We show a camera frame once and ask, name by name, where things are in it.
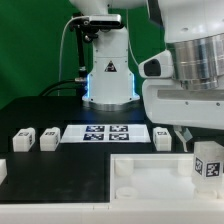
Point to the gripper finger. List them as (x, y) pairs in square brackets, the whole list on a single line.
[(183, 134)]

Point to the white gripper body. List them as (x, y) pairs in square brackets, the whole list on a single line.
[(166, 102)]

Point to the white square tabletop part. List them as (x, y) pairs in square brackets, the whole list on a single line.
[(153, 178)]

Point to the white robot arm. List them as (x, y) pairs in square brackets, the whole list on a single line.
[(184, 84)]

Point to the white sheet with AprilTags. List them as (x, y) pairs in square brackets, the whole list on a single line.
[(124, 133)]

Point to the white left obstacle block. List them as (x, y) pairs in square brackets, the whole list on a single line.
[(3, 170)]

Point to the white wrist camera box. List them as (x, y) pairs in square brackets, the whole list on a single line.
[(158, 66)]

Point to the white front obstacle rail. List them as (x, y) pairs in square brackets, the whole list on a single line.
[(118, 212)]

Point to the black camera on stand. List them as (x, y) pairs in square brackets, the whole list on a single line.
[(86, 29)]

